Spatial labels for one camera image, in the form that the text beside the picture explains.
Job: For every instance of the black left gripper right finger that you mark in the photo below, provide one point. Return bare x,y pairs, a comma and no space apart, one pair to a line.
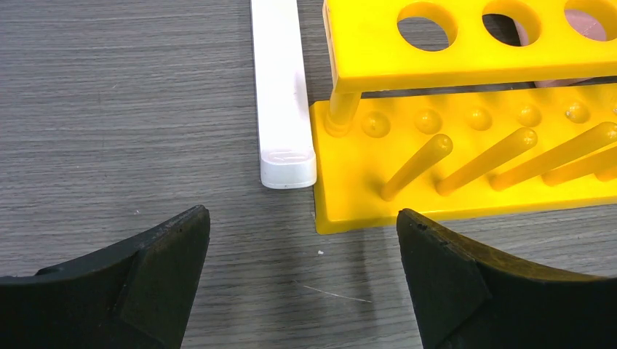
467,294

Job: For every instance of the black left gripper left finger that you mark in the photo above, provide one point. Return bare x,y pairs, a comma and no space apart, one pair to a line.
136,293

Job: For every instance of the yellow test tube rack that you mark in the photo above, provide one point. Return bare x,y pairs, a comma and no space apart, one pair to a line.
464,155

